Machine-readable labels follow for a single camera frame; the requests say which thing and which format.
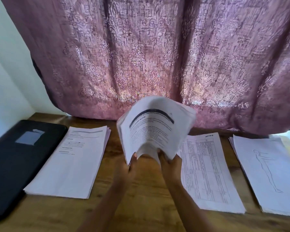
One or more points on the person's right hand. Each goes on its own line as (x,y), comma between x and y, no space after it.
(171,170)

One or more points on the person's left forearm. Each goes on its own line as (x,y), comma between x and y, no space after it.
(104,210)

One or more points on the body figure paper stack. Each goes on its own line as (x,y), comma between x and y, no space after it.
(270,176)

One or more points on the pink patterned curtain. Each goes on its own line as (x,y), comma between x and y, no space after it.
(159,50)

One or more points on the person's left hand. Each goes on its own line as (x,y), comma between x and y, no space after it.
(123,172)

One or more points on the stack of printed papers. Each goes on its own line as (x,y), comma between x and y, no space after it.
(70,161)

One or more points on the stack with dark header bar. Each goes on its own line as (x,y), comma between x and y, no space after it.
(154,125)

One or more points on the person's right forearm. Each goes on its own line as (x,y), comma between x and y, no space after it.
(191,210)

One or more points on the black folder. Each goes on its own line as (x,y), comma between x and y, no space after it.
(19,166)

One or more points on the stack of table-printed sheets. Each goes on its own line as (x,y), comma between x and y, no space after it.
(208,176)

